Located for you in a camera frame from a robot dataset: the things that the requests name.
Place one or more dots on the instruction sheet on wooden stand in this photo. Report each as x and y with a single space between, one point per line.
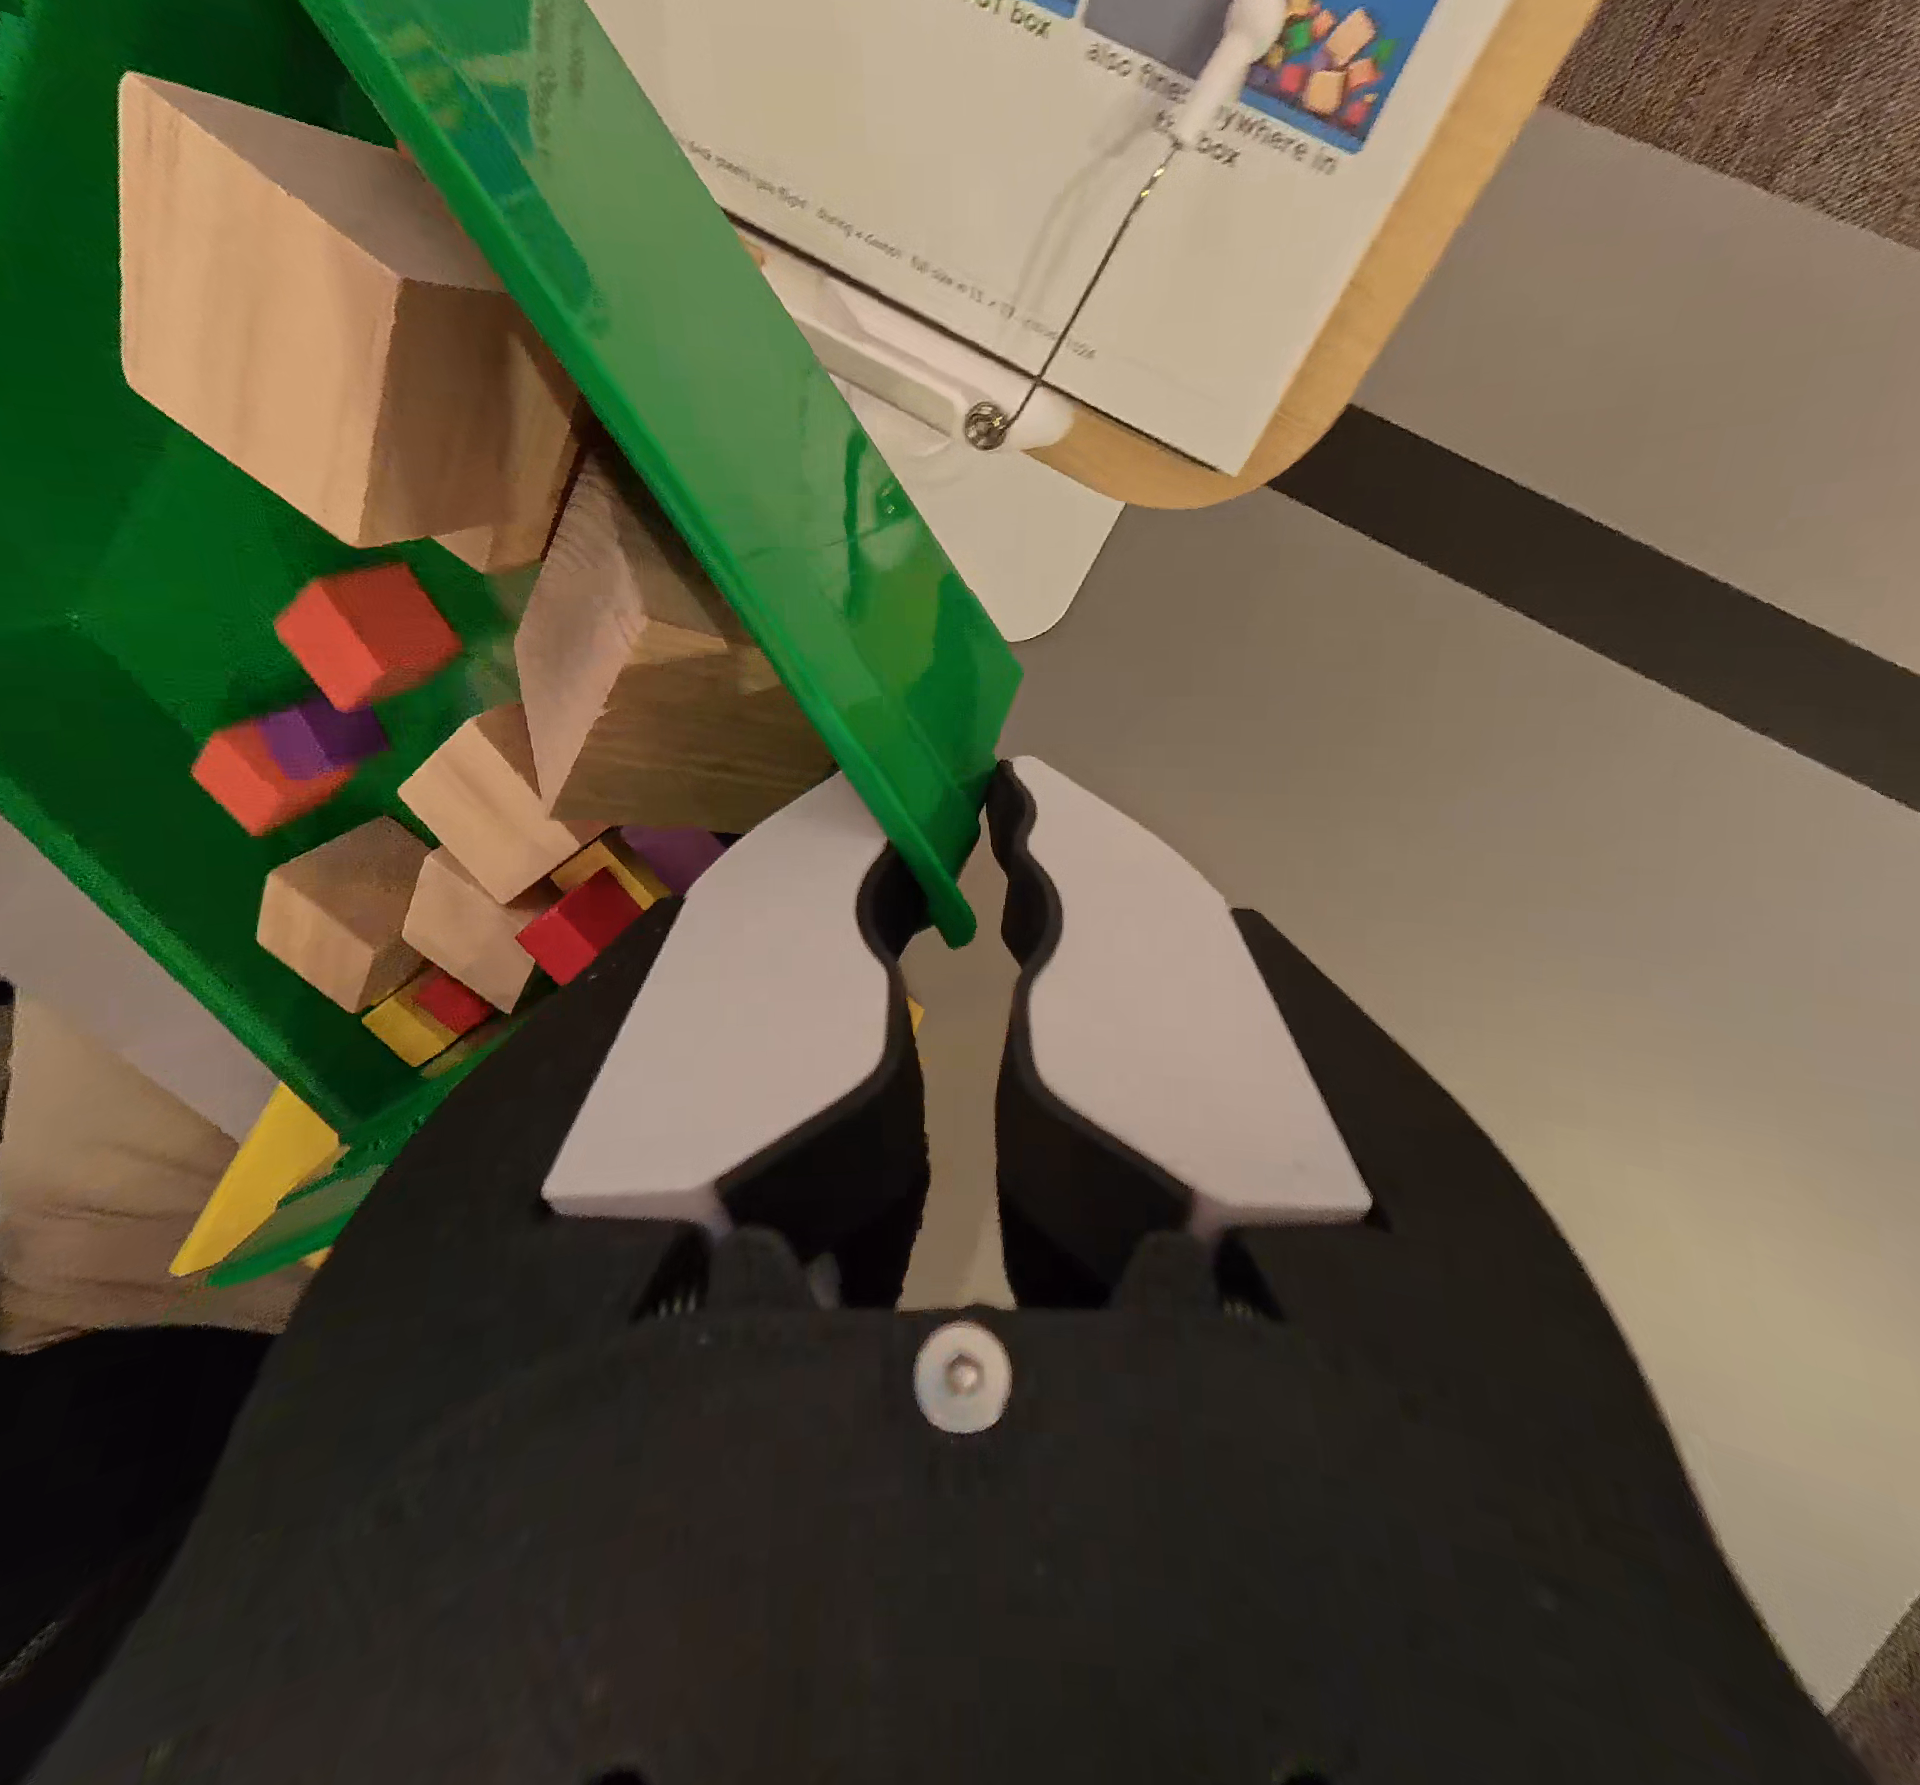
1439 240

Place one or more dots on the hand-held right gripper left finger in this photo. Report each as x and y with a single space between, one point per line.
734 1049

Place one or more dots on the yellow plastic box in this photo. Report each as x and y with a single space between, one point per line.
248 1192

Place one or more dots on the green plastic box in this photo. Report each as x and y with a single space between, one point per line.
676 388

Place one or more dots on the pile of coloured wooden cubes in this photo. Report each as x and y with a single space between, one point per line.
376 361

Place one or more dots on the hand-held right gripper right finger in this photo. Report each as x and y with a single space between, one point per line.
1185 1049

